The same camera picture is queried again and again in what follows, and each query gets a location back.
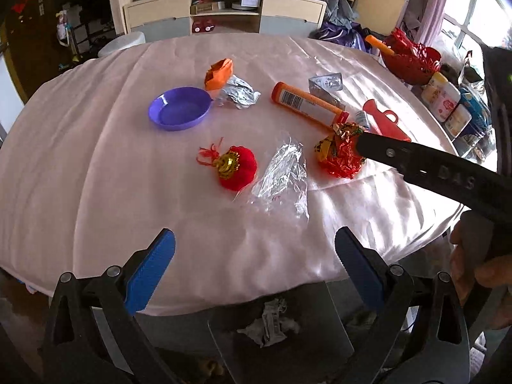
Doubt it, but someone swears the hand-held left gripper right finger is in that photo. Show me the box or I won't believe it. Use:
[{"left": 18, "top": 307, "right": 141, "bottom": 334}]
[{"left": 334, "top": 226, "right": 470, "bottom": 384}]

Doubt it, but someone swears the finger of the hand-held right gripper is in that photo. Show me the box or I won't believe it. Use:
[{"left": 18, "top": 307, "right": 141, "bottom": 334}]
[{"left": 355, "top": 131, "right": 413, "bottom": 169}]

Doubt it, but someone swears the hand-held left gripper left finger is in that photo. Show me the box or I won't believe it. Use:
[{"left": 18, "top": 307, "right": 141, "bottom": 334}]
[{"left": 38, "top": 228, "right": 179, "bottom": 384}]

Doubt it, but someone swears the red gold wrapper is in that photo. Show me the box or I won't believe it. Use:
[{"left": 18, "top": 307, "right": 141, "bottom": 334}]
[{"left": 314, "top": 122, "right": 366, "bottom": 179}]

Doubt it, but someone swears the grey bin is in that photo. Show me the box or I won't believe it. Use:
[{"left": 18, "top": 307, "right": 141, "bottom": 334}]
[{"left": 208, "top": 280, "right": 356, "bottom": 384}]

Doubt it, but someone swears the silver foil packet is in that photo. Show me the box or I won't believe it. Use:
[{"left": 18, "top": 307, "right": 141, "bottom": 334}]
[{"left": 308, "top": 73, "right": 345, "bottom": 108}]

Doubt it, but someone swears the orange tube with barcode label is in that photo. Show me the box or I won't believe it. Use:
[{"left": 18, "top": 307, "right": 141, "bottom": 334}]
[{"left": 271, "top": 82, "right": 349, "bottom": 131}]

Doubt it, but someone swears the clear plastic wrapper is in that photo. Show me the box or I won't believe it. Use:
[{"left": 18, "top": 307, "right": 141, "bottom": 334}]
[{"left": 246, "top": 132, "right": 310, "bottom": 220}]

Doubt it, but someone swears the red lantern ornament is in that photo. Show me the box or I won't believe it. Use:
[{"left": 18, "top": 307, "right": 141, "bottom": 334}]
[{"left": 196, "top": 138, "right": 259, "bottom": 191}]

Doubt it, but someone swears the silver foil wrapper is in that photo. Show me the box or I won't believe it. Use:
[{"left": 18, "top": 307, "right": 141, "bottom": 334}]
[{"left": 212, "top": 75, "right": 261, "bottom": 110}]

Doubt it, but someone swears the orange wrapper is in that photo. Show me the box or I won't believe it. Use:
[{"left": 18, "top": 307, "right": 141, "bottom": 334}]
[{"left": 205, "top": 59, "right": 233, "bottom": 91}]

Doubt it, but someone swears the person's right hand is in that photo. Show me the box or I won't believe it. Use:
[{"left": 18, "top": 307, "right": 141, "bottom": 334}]
[{"left": 450, "top": 210, "right": 512, "bottom": 331}]

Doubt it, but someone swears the white canister with yellow label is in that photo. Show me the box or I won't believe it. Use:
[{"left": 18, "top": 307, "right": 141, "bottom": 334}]
[{"left": 444, "top": 104, "right": 473, "bottom": 137}]

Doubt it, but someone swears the blue package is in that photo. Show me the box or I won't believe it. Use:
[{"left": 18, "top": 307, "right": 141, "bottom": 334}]
[{"left": 456, "top": 84, "right": 493, "bottom": 156}]

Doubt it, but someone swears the white canister with pink label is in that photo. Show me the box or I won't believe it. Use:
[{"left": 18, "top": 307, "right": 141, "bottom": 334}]
[{"left": 421, "top": 72, "right": 460, "bottom": 123}]

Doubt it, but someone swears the red woven basket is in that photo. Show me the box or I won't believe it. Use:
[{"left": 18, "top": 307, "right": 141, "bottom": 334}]
[{"left": 382, "top": 28, "right": 441, "bottom": 86}]

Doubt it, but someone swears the orange stick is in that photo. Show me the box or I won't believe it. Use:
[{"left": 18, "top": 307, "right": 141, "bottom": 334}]
[{"left": 365, "top": 35, "right": 395, "bottom": 56}]

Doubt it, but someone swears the crumpled white paper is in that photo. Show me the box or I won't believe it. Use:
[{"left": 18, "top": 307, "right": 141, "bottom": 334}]
[{"left": 237, "top": 298, "right": 300, "bottom": 348}]

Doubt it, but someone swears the pink tablecloth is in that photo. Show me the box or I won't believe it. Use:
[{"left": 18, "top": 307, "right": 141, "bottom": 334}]
[{"left": 0, "top": 33, "right": 465, "bottom": 316}]

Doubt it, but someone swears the purple bag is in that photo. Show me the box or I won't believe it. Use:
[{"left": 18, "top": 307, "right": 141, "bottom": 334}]
[{"left": 310, "top": 22, "right": 374, "bottom": 51}]

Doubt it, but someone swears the pink curtain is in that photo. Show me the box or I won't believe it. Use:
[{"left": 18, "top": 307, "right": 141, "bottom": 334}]
[{"left": 416, "top": 0, "right": 457, "bottom": 49}]

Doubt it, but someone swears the window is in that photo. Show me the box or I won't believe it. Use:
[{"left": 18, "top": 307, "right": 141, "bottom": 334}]
[{"left": 440, "top": 0, "right": 512, "bottom": 89}]

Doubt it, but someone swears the white round stool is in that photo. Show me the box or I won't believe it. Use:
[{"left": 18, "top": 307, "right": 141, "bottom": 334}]
[{"left": 98, "top": 32, "right": 145, "bottom": 59}]

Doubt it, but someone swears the pink toy figure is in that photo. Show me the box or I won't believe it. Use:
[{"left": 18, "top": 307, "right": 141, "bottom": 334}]
[{"left": 55, "top": 10, "right": 72, "bottom": 45}]

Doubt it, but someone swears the beige media cabinet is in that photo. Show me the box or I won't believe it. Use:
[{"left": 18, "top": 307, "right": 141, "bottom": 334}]
[{"left": 123, "top": 0, "right": 329, "bottom": 37}]

